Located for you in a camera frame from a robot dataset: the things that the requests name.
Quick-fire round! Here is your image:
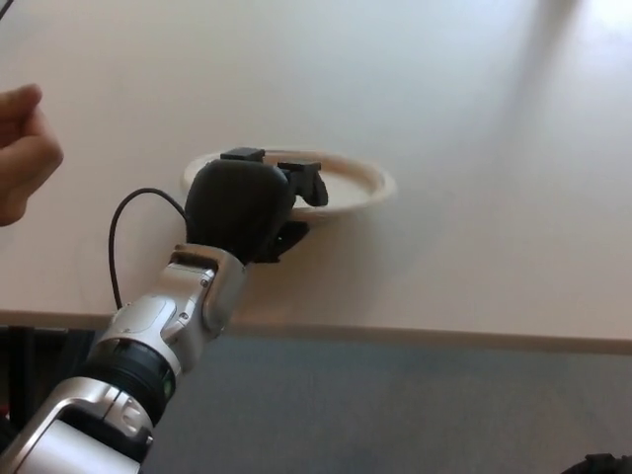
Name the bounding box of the dark table frame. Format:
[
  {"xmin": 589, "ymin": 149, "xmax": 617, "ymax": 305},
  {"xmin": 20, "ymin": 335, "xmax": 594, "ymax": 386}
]
[{"xmin": 0, "ymin": 324, "xmax": 96, "ymax": 445}]

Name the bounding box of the beige paper plate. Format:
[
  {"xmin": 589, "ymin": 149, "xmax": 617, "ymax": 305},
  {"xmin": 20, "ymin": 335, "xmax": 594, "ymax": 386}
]
[{"xmin": 183, "ymin": 145, "xmax": 397, "ymax": 222}]

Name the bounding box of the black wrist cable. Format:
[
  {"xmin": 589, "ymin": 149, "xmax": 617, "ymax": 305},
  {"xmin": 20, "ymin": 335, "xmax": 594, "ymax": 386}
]
[{"xmin": 109, "ymin": 187, "xmax": 190, "ymax": 312}]

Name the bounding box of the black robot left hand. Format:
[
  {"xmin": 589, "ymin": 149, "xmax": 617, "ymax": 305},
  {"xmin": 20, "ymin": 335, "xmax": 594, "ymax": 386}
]
[{"xmin": 184, "ymin": 146, "xmax": 330, "ymax": 266}]

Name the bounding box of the black robot right hand part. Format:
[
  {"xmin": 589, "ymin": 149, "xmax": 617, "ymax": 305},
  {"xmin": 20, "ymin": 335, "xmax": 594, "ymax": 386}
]
[{"xmin": 562, "ymin": 452, "xmax": 632, "ymax": 474}]

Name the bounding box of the person's bare hand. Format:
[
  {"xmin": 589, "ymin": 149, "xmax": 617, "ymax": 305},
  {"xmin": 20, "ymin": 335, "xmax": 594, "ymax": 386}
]
[{"xmin": 0, "ymin": 83, "xmax": 65, "ymax": 229}]

